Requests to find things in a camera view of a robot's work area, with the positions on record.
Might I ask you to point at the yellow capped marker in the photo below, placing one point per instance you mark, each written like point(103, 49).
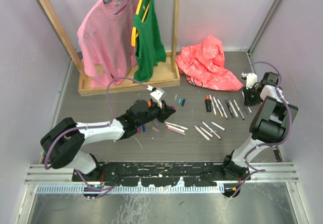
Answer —
point(218, 107)

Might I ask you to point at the navy capped white marker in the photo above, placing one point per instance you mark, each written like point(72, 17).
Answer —
point(239, 110)

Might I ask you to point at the pink t-shirt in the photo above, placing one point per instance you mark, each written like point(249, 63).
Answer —
point(104, 38)

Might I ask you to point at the red capped marker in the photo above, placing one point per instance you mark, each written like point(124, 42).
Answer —
point(206, 132)

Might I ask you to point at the green tank top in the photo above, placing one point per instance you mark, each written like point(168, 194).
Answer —
point(149, 47)

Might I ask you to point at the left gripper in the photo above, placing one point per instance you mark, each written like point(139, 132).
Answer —
point(167, 111)

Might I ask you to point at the slotted cable duct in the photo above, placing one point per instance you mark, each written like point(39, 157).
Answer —
point(83, 189)

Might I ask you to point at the yellow hanger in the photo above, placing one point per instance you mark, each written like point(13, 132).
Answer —
point(140, 8)

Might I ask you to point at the brown marker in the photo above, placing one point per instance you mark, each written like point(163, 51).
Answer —
point(211, 130)

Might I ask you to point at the yellow capped white pen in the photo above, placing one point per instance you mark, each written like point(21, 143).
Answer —
point(213, 106)

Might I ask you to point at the pink pen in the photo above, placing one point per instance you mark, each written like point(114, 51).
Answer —
point(177, 131)

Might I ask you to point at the wooden clothes rack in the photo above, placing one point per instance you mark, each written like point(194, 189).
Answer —
point(164, 75)

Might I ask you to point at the grey capped white marker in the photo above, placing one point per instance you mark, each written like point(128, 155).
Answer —
point(175, 128)

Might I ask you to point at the dark purple pen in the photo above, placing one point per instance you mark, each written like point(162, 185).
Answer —
point(229, 108)

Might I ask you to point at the green capped marker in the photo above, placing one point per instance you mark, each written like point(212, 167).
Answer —
point(175, 125)

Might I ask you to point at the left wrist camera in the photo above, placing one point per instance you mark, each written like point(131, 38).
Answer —
point(157, 95)

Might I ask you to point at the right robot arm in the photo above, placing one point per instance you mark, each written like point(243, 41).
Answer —
point(270, 127)

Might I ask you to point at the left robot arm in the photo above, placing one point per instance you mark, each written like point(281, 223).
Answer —
point(62, 144)

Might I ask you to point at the coral printed cloth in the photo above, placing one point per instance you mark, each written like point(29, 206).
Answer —
point(204, 66)

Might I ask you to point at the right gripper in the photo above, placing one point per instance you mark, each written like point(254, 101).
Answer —
point(248, 102)

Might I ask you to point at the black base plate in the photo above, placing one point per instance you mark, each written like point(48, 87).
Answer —
point(162, 174)

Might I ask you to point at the black highlighter body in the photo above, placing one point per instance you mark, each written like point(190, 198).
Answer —
point(208, 104)

